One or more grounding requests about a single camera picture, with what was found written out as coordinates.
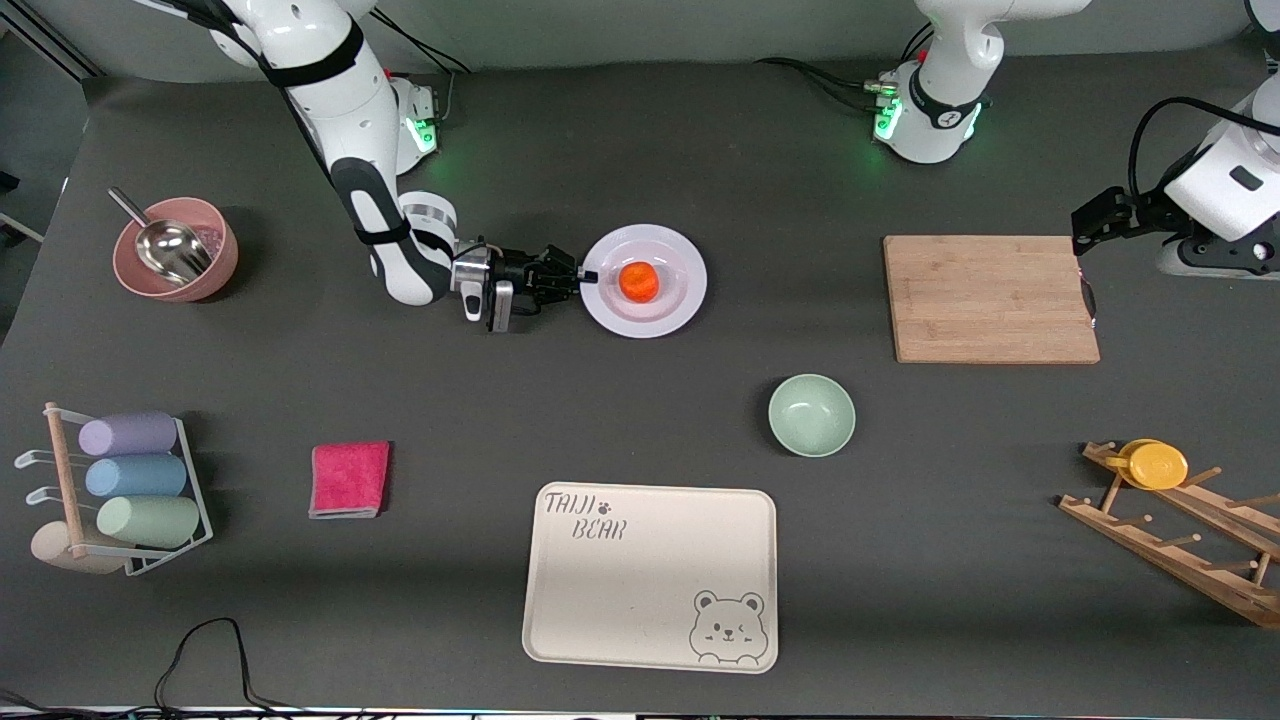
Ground white round plate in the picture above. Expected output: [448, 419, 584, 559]
[580, 223, 709, 339]

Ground beige bear print tray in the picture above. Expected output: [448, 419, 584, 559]
[521, 482, 779, 674]

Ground wooden cutting board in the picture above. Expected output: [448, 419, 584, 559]
[883, 235, 1101, 365]

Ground yellow cup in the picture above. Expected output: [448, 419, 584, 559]
[1105, 438, 1190, 491]

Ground pink folded cloth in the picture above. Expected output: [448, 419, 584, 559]
[308, 441, 392, 520]

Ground mint green bowl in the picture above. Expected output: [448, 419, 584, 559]
[768, 374, 857, 459]

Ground pink bowl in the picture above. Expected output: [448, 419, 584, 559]
[112, 197, 240, 303]

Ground metal scoop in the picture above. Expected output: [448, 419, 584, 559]
[108, 187, 214, 286]

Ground wooden peg dish rack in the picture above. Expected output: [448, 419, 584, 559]
[1058, 440, 1280, 631]

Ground purple cup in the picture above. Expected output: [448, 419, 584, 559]
[78, 411, 179, 458]

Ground blue cup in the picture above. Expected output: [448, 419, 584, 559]
[85, 455, 189, 499]

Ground green cup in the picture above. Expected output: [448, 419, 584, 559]
[96, 496, 201, 549]

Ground beige cup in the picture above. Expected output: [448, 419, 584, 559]
[30, 520, 131, 576]

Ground black right arm base cable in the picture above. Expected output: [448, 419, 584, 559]
[375, 10, 473, 126]

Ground black arm base cable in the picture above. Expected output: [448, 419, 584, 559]
[375, 10, 473, 126]
[755, 20, 936, 113]

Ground black left arm base cable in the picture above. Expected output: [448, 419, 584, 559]
[755, 20, 936, 113]

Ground white wire cup rack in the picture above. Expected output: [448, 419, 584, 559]
[14, 402, 214, 577]

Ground black table edge cable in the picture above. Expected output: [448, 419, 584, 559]
[0, 617, 331, 720]

